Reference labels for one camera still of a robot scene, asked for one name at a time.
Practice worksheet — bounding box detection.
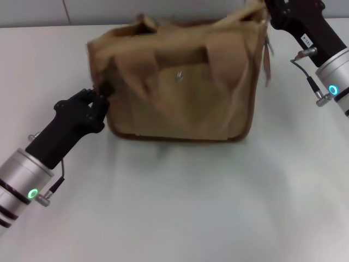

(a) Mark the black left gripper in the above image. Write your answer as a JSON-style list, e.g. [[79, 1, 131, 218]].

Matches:
[[25, 82, 116, 169]]

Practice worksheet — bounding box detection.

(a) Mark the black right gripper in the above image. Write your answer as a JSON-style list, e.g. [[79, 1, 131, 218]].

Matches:
[[265, 0, 348, 68]]

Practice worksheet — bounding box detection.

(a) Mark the khaki canvas food bag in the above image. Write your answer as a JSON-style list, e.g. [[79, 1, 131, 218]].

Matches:
[[87, 3, 274, 143]]

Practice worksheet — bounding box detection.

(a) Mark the right gripper cable with connector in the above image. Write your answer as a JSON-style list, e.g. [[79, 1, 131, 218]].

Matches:
[[290, 47, 332, 108]]

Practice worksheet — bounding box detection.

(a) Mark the gripper cable with connector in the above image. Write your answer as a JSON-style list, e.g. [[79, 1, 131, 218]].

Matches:
[[290, 47, 332, 108], [28, 133, 67, 207]]

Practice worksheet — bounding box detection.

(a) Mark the left gripper cable with connector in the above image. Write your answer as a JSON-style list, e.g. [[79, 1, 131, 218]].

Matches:
[[28, 133, 67, 207]]

